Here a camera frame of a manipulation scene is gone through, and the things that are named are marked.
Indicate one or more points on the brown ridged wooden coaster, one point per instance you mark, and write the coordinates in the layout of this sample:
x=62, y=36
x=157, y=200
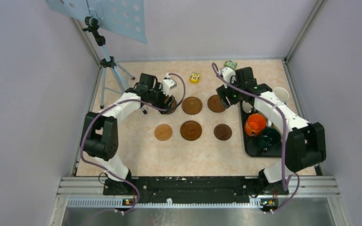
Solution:
x=192, y=105
x=215, y=105
x=170, y=104

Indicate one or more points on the dark green mug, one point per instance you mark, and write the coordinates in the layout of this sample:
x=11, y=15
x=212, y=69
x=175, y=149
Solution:
x=268, y=139

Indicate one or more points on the dark walnut coaster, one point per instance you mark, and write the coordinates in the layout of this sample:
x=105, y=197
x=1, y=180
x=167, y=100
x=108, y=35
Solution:
x=223, y=132

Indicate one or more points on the black serving tray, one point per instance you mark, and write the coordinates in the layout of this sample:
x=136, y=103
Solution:
x=250, y=143

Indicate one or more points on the clear glass mug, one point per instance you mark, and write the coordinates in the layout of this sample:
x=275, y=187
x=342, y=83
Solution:
x=247, y=107

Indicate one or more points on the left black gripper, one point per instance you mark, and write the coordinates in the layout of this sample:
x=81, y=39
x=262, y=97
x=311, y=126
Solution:
x=161, y=105

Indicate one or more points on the light wooden coaster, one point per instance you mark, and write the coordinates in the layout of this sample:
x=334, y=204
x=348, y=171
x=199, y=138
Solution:
x=163, y=132

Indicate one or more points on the green toy block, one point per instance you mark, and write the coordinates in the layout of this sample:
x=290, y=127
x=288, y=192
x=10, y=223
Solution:
x=230, y=64

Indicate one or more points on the yellow toy block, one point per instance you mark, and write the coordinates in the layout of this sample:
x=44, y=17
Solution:
x=195, y=78

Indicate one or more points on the orange mug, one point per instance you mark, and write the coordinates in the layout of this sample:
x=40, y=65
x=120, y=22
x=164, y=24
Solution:
x=255, y=124

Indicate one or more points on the light blue tripod stand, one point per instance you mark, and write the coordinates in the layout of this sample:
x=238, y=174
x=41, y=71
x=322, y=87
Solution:
x=108, y=62

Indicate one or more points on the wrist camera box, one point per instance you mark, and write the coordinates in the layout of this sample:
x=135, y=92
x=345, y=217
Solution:
x=228, y=74
x=168, y=84

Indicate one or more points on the light blue mug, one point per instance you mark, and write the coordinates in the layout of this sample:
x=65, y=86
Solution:
x=282, y=94

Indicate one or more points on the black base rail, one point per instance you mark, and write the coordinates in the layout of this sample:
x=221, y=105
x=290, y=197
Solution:
x=208, y=191

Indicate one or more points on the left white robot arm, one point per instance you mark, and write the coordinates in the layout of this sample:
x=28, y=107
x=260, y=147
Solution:
x=100, y=139

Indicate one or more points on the dark brown ridged coaster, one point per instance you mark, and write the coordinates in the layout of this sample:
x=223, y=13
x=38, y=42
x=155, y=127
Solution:
x=191, y=130

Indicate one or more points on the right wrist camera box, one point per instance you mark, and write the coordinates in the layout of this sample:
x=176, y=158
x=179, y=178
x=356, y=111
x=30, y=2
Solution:
x=228, y=74

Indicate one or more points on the light blue perforated board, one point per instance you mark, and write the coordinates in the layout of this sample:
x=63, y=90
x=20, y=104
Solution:
x=123, y=17

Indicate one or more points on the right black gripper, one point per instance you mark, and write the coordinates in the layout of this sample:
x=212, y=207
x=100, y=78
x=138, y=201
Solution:
x=223, y=92

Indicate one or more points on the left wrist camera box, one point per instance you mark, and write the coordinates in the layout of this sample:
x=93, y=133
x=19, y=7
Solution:
x=168, y=84

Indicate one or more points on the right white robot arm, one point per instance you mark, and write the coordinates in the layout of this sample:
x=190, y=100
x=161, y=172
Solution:
x=302, y=143

